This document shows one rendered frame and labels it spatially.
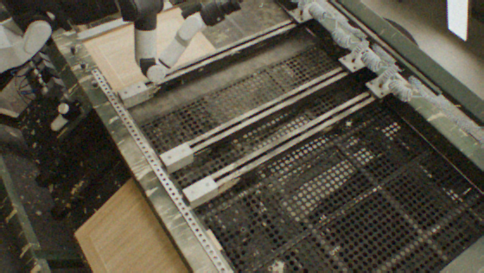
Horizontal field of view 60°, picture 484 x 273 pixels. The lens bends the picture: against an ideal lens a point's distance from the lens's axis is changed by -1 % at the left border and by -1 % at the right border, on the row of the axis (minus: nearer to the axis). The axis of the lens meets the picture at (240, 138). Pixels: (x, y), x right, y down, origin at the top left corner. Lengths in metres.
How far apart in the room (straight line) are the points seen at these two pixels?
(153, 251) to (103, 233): 0.30
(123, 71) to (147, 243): 0.83
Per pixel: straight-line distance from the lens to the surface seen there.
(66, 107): 2.01
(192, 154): 1.78
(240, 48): 2.18
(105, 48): 2.31
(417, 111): 2.11
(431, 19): 7.41
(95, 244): 2.20
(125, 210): 2.09
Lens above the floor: 1.48
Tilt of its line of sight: 9 degrees down
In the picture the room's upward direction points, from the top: 47 degrees clockwise
